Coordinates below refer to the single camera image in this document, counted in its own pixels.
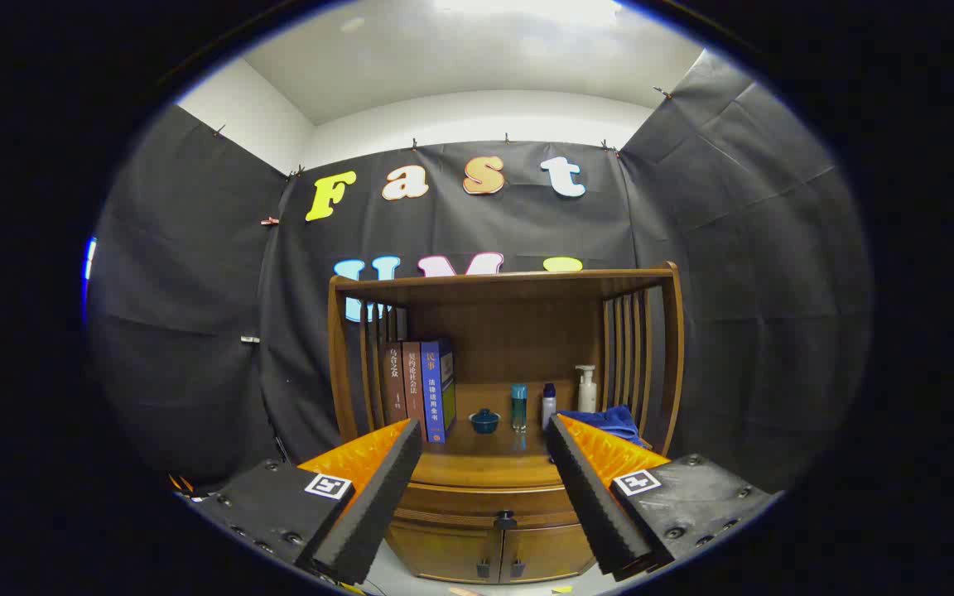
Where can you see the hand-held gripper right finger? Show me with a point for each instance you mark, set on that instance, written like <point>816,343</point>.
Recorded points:
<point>601,505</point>

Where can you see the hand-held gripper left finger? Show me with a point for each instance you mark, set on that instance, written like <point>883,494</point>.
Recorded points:
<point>378,505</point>

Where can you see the wooden drawer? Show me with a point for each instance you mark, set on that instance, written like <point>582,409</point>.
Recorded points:
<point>460,505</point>

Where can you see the wooden cabinet door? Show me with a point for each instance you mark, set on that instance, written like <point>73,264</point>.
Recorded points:
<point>444,550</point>
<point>547,553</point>

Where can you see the wooden countertop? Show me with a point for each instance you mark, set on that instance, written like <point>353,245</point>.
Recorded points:
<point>485,463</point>

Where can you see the wooden cabinet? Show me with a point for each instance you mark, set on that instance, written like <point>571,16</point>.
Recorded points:
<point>518,331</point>

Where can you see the blue folded towel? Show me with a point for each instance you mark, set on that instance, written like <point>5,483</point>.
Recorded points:
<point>609,420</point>

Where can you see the small white blue-capped bottle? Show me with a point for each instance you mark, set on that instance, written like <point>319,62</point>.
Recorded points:
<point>548,410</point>

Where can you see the white pump bottle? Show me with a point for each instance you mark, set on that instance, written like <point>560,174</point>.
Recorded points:
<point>586,393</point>

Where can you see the reddish brown book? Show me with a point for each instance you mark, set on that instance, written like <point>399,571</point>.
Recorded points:
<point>413,389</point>

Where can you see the dark brown book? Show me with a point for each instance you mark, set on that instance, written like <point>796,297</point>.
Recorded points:
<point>394,381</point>

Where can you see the blue book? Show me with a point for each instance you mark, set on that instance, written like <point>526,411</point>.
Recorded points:
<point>436,393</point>

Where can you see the teal glass bottle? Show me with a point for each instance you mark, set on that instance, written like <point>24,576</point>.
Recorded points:
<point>519,407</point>

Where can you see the blue lidded teacup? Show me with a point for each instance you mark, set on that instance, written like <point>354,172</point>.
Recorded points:
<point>484,423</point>

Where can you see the black backdrop cloth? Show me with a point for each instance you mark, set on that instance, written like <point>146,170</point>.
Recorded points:
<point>195,331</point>

